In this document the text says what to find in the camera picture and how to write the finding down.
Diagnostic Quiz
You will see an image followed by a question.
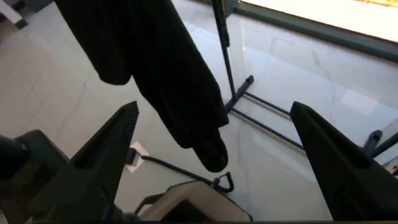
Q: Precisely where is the black cable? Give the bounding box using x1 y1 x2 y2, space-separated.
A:
126 147 234 194

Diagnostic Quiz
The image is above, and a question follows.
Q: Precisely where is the black garment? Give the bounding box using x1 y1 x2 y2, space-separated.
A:
54 0 230 174

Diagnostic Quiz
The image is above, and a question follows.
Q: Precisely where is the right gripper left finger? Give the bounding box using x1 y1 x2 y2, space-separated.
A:
27 100 140 222

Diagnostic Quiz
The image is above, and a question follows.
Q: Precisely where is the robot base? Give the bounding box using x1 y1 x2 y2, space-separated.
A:
134 179 253 223

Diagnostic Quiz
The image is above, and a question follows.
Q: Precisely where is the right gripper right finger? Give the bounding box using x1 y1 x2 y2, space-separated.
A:
289 101 398 222

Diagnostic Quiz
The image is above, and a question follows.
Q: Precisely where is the black clothes rack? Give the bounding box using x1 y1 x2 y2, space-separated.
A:
212 0 398 159

